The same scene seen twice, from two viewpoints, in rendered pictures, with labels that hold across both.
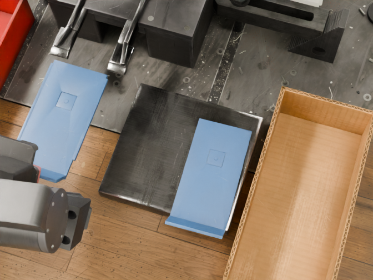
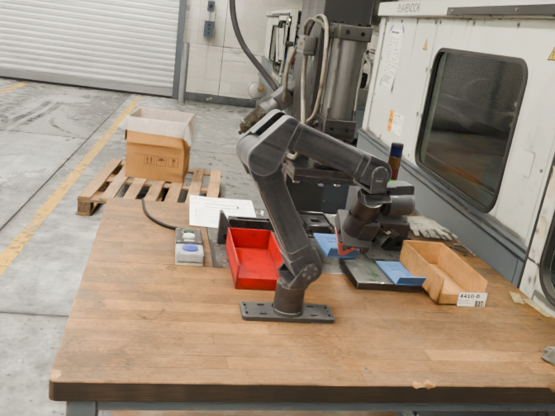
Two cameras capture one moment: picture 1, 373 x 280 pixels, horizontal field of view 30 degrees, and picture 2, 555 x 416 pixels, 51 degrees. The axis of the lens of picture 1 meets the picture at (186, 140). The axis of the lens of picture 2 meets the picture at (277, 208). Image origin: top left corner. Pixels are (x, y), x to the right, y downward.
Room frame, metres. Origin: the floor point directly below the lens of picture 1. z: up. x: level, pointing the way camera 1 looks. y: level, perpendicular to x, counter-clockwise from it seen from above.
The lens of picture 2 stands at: (-0.68, 1.03, 1.49)
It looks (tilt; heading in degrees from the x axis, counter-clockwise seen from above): 17 degrees down; 326
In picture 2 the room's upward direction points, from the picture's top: 8 degrees clockwise
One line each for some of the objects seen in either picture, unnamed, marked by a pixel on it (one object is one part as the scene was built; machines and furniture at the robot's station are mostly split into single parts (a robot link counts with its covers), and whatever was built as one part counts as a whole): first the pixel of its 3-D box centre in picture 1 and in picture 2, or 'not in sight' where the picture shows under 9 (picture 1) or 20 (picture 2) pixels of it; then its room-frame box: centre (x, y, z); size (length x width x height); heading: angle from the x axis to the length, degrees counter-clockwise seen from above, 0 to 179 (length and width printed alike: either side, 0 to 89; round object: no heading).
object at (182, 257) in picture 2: not in sight; (188, 259); (0.55, 0.44, 0.90); 0.07 x 0.07 x 0.06; 68
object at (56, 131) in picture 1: (55, 118); (335, 241); (0.35, 0.15, 1.00); 0.15 x 0.07 x 0.03; 158
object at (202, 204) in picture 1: (210, 175); (400, 269); (0.29, -0.03, 0.93); 0.15 x 0.07 x 0.03; 161
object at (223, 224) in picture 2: not in sight; (230, 227); (0.64, 0.29, 0.95); 0.06 x 0.03 x 0.09; 68
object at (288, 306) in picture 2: not in sight; (289, 297); (0.23, 0.35, 0.94); 0.20 x 0.07 x 0.08; 68
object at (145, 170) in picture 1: (182, 156); (378, 273); (0.33, 0.01, 0.91); 0.17 x 0.16 x 0.02; 68
